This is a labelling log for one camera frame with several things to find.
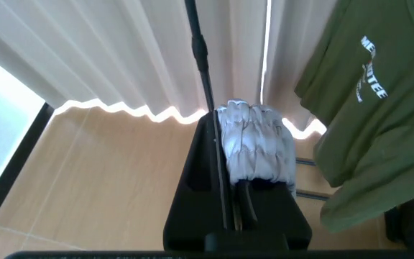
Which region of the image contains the black clothes rack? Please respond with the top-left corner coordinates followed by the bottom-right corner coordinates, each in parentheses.
top-left (184, 0), bottom-right (414, 249)

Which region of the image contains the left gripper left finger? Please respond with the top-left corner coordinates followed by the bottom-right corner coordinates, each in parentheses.
top-left (162, 110), bottom-right (235, 252)

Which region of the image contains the beige curtain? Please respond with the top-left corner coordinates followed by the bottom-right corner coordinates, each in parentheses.
top-left (0, 0), bottom-right (337, 131)

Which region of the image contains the green long-sleeved shirt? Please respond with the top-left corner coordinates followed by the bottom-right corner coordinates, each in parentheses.
top-left (294, 0), bottom-right (414, 234)

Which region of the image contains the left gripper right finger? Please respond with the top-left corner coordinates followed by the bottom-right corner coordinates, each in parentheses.
top-left (234, 179), bottom-right (313, 252)

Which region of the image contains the pale grey garment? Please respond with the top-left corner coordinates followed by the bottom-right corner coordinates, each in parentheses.
top-left (216, 99), bottom-right (298, 199)

